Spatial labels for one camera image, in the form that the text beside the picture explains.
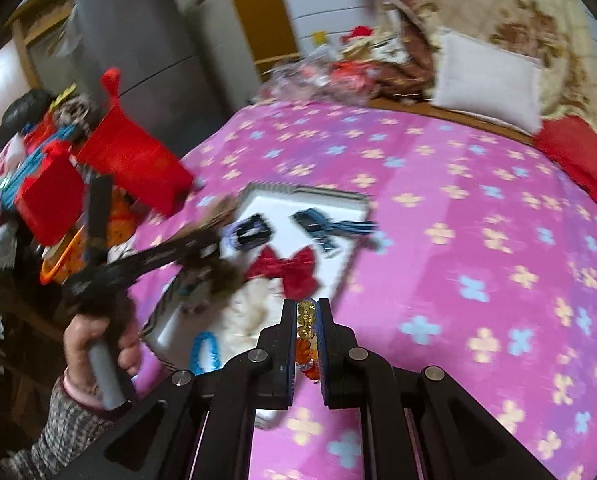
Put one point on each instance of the dark round object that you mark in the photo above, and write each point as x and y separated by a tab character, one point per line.
26	110

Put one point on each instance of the red ruffled cushion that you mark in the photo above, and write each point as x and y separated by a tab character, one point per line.
578	160

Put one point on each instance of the person's left forearm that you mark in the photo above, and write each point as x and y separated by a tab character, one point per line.
53	435

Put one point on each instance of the red plastic bag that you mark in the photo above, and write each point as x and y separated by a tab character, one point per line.
353	75

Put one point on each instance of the pink floral bedsheet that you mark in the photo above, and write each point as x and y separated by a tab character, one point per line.
453	285

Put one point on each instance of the white pillow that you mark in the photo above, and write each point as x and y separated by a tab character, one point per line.
483	80

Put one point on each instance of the cream dotted scrunchie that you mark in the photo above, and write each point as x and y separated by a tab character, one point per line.
248	310

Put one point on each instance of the red satin bow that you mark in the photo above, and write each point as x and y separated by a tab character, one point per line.
278	265

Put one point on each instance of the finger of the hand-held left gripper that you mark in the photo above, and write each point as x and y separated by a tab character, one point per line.
168	252
101	215

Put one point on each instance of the red gift bag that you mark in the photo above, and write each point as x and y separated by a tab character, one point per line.
133	160

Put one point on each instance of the red box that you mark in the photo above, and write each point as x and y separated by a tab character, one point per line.
53	200

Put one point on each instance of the brown scrunchie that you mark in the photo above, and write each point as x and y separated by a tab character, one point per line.
213	280

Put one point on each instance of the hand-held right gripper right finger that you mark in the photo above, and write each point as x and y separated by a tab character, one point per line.
328	350

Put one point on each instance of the brown floral cloth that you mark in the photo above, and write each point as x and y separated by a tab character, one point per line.
408	60

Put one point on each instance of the black scrunchie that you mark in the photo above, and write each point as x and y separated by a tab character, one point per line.
251	232

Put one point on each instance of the clear plastic bag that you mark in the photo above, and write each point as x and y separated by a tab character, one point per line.
293	80

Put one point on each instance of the grey refrigerator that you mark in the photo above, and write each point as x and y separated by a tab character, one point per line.
153	50

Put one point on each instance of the person's left hand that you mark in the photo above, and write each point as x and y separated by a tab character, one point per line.
78	350

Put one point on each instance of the blue striped ribbon bow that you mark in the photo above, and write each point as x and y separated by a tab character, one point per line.
323	225

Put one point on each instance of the red plush toy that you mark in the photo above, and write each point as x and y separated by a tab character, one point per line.
361	34

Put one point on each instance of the beige floral quilt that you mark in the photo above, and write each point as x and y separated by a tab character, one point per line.
528	5

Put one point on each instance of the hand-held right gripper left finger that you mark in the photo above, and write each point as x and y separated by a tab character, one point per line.
289	350

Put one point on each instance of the chevron striped gift box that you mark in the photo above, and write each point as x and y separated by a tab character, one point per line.
338	270

